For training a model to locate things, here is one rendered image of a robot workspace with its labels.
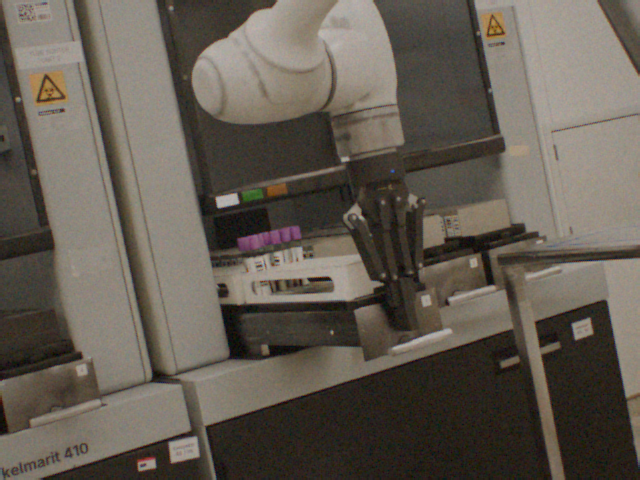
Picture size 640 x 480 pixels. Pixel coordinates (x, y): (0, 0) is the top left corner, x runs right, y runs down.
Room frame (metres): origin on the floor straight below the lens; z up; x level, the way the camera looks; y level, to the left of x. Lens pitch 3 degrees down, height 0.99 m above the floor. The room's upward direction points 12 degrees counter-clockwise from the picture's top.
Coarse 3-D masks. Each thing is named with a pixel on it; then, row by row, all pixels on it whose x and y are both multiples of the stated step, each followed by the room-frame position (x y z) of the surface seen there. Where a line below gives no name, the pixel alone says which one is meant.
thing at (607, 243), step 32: (608, 224) 1.93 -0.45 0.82; (512, 256) 1.77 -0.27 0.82; (544, 256) 1.72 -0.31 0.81; (576, 256) 1.66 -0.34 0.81; (608, 256) 1.61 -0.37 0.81; (512, 288) 1.79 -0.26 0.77; (512, 320) 1.80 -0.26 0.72; (544, 384) 1.79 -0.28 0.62; (544, 416) 1.79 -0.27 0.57; (544, 448) 1.79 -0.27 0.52
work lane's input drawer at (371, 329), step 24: (384, 288) 1.64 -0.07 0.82; (240, 312) 1.88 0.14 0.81; (264, 312) 1.81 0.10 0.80; (288, 312) 1.74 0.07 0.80; (312, 312) 1.68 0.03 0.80; (336, 312) 1.62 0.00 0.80; (360, 312) 1.59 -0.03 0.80; (384, 312) 1.61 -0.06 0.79; (432, 312) 1.65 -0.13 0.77; (240, 336) 1.87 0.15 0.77; (264, 336) 1.81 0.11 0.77; (288, 336) 1.74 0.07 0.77; (312, 336) 1.69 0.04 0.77; (336, 336) 1.63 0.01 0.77; (360, 336) 1.58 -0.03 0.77; (384, 336) 1.60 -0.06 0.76; (408, 336) 1.62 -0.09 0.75; (432, 336) 1.59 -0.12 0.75
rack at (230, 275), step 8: (216, 272) 2.03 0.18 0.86; (224, 272) 1.98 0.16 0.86; (232, 272) 1.94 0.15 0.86; (240, 272) 1.90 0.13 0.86; (216, 280) 1.95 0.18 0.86; (224, 280) 1.92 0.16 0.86; (232, 280) 1.90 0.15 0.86; (240, 280) 1.90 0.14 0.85; (216, 288) 2.17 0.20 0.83; (224, 288) 2.13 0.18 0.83; (232, 288) 1.90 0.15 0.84; (240, 288) 1.90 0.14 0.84; (224, 296) 2.14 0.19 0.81; (232, 296) 1.91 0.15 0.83; (240, 296) 1.90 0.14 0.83
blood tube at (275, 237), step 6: (270, 234) 1.86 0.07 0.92; (276, 234) 1.86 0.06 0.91; (276, 240) 1.86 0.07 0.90; (276, 246) 1.86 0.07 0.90; (276, 252) 1.86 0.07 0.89; (276, 258) 1.86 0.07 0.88; (282, 258) 1.87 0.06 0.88; (276, 264) 1.86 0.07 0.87; (282, 264) 1.86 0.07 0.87; (282, 282) 1.86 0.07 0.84; (282, 288) 1.86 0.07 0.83
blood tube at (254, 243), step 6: (252, 240) 1.83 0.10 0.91; (258, 240) 1.83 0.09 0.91; (252, 246) 1.83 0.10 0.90; (258, 246) 1.83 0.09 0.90; (252, 252) 1.83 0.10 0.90; (258, 252) 1.83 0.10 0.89; (258, 258) 1.83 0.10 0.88; (258, 264) 1.83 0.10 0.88; (258, 270) 1.83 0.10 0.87; (264, 282) 1.83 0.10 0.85; (264, 288) 1.83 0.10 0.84; (264, 294) 1.83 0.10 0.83
